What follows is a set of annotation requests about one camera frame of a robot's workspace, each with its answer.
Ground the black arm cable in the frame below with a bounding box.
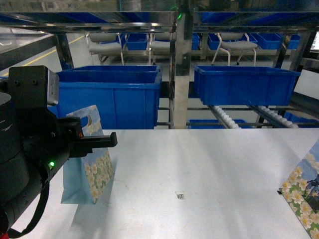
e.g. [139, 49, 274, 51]
[7, 184, 50, 239]

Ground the blue crate left shelf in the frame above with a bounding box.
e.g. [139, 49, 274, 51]
[49, 70, 162, 129]

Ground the white roller conveyor track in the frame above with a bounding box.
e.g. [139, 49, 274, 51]
[212, 106, 241, 129]

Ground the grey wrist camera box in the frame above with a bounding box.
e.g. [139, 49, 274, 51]
[7, 65, 59, 109]

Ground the blue crate middle shelf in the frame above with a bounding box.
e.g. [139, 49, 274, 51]
[194, 66, 300, 106]

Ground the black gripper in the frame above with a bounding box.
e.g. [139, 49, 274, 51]
[22, 109, 117, 174]

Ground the grey office chair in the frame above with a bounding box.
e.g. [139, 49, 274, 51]
[211, 32, 258, 66]
[86, 32, 125, 65]

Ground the stainless steel rack frame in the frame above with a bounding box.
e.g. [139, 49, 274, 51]
[11, 9, 319, 129]

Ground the small QR code sticker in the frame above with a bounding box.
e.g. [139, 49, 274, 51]
[175, 191, 185, 200]

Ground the flower pattern gift bag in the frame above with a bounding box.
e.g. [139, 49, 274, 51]
[61, 105, 114, 205]

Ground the blue crate shelf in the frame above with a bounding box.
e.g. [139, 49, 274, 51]
[49, 70, 162, 129]
[194, 66, 300, 106]

